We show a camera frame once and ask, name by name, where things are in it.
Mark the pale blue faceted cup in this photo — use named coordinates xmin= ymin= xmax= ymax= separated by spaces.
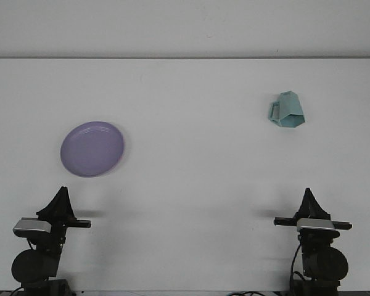
xmin=267 ymin=91 xmax=306 ymax=129

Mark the pale purple round plate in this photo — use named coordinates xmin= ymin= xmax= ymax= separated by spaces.
xmin=60 ymin=121 xmax=126 ymax=178

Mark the black cable below table edge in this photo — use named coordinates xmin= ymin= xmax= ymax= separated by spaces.
xmin=228 ymin=289 xmax=266 ymax=296

